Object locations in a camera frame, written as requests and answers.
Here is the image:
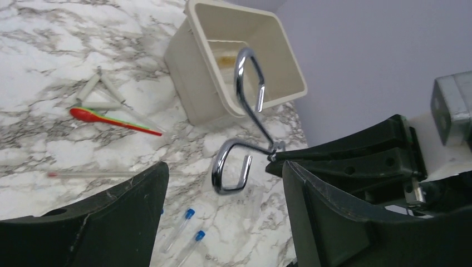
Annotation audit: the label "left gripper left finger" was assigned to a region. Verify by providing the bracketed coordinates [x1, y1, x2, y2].
[1, 162, 169, 266]

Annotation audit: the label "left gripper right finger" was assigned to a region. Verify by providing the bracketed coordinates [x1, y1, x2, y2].
[282, 161, 471, 266]

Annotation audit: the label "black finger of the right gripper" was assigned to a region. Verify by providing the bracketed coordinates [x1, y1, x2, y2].
[265, 115, 426, 194]

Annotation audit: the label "metal crucible tongs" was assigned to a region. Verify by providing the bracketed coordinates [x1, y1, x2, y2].
[210, 47, 286, 195]

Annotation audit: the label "white clay pipe triangle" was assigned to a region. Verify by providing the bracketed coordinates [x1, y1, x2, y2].
[75, 66, 166, 134]

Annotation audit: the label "blue cap test tube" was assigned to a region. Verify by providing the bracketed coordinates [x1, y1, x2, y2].
[175, 230, 206, 267]
[160, 208, 195, 253]

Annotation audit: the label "glass stirring rod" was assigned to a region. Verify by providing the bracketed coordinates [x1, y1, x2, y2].
[46, 171, 140, 179]

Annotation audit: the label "red plastic spoon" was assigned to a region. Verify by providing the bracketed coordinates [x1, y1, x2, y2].
[69, 107, 163, 136]

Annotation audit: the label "beige plastic bin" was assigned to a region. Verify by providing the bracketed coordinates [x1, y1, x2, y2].
[164, 1, 307, 126]

